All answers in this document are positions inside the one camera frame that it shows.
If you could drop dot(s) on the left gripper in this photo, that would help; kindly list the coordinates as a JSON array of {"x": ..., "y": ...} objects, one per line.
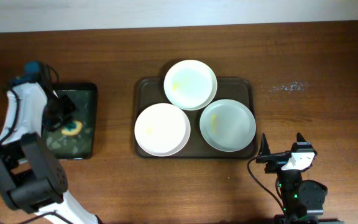
[{"x": 58, "y": 111}]

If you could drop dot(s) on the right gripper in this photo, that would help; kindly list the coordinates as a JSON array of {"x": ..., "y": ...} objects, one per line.
[{"x": 276, "y": 163}]

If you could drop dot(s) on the green yellow sponge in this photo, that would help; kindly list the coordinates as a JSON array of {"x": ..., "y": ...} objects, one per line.
[{"x": 71, "y": 129}]

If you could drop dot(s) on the white plate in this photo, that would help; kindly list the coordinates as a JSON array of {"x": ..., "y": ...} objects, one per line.
[
  {"x": 162, "y": 130},
  {"x": 190, "y": 85}
]

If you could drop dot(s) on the white plate top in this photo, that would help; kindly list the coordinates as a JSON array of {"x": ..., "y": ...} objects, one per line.
[{"x": 190, "y": 85}]

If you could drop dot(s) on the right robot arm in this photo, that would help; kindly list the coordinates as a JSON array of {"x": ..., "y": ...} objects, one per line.
[{"x": 300, "y": 200}]

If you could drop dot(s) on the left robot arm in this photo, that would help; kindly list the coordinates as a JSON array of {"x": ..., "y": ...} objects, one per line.
[{"x": 32, "y": 179}]

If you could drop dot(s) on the black water tray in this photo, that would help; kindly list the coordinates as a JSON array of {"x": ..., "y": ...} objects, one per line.
[{"x": 80, "y": 146}]

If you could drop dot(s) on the brown serving tray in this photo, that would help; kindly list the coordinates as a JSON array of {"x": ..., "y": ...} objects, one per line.
[{"x": 149, "y": 91}]

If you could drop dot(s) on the pale green plate right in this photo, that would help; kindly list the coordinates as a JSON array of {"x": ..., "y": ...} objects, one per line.
[{"x": 227, "y": 125}]

